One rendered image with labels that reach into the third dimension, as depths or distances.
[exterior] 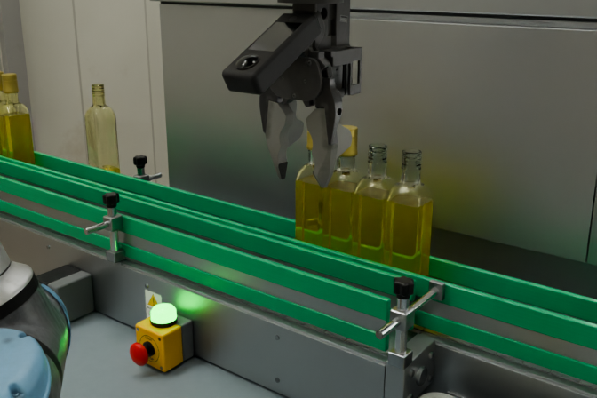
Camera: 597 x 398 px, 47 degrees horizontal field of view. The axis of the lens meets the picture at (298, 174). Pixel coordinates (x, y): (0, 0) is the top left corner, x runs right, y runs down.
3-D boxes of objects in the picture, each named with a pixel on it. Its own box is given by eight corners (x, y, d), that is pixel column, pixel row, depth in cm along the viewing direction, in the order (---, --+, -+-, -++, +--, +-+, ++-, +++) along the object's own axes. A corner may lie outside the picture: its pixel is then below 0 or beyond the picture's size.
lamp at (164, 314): (182, 320, 118) (181, 304, 117) (163, 330, 115) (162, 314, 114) (164, 313, 121) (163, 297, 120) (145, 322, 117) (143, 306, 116)
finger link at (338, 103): (349, 141, 74) (335, 59, 73) (341, 144, 73) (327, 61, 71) (314, 145, 77) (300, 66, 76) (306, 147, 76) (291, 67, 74)
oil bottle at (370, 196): (395, 298, 114) (401, 173, 108) (378, 311, 110) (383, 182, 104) (366, 289, 117) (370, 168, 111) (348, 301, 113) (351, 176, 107)
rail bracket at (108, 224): (129, 262, 129) (123, 194, 125) (96, 275, 123) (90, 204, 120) (115, 257, 131) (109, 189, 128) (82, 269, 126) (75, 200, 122)
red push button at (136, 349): (158, 340, 115) (142, 349, 112) (160, 362, 116) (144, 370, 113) (142, 333, 117) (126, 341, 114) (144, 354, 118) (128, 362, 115)
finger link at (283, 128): (307, 170, 84) (322, 99, 80) (276, 181, 79) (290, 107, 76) (287, 161, 85) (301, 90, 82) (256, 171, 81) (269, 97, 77)
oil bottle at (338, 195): (366, 288, 117) (370, 167, 111) (348, 300, 113) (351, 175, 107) (338, 280, 121) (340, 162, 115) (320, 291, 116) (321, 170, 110)
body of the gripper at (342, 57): (362, 99, 79) (366, -11, 75) (319, 110, 72) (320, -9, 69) (308, 91, 83) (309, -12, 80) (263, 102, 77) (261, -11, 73)
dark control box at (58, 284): (95, 313, 136) (91, 273, 134) (60, 329, 130) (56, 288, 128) (70, 300, 141) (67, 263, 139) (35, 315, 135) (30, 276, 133)
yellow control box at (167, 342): (195, 358, 120) (193, 319, 118) (163, 377, 115) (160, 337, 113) (167, 345, 125) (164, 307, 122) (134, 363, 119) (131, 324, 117)
